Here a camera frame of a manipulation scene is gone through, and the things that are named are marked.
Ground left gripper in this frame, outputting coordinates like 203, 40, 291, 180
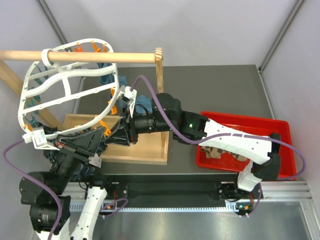
50, 124, 106, 193

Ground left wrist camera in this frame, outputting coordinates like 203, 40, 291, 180
22, 127, 58, 151

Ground brown argyle sock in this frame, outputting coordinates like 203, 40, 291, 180
200, 146, 248, 162

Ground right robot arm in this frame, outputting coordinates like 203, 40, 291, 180
104, 93, 281, 198

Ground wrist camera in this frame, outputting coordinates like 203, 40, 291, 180
117, 85, 137, 112
22, 127, 58, 151

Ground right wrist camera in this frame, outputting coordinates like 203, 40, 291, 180
117, 85, 137, 112

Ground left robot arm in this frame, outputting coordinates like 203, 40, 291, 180
19, 126, 114, 240

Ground wooden rack upright post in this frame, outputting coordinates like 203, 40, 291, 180
155, 47, 164, 94

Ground red plastic tray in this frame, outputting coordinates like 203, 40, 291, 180
195, 111, 297, 178

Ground wooden rod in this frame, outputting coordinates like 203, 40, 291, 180
0, 50, 163, 64

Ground teal clip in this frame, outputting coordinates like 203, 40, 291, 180
30, 62, 49, 86
26, 95, 41, 108

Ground white plastic sock hanger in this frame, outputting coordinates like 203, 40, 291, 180
18, 38, 120, 139

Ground orange clip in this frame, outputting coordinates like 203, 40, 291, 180
99, 120, 112, 137
110, 105, 118, 115

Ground teal blue sock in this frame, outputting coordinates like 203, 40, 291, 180
99, 73, 153, 116

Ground wooden rack base tray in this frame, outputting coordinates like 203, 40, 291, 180
63, 114, 170, 165

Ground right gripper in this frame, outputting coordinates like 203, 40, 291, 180
105, 105, 175, 147

